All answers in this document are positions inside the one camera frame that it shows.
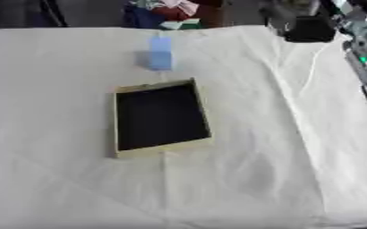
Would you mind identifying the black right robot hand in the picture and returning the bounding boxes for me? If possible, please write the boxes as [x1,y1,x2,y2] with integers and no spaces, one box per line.
[259,0,339,43]

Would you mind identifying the tan cardboard box black inside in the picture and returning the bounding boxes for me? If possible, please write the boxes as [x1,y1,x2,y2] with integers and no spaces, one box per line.
[111,77,215,159]

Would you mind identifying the pile of colourful items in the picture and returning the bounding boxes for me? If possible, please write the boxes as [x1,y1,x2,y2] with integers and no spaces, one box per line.
[121,0,226,30]

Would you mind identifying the light blue rectangular block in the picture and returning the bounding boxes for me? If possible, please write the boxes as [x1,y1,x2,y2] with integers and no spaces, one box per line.
[147,36,175,72]

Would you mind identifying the dark tripod legs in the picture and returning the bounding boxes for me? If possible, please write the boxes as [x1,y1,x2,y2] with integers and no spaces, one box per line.
[34,0,71,29]

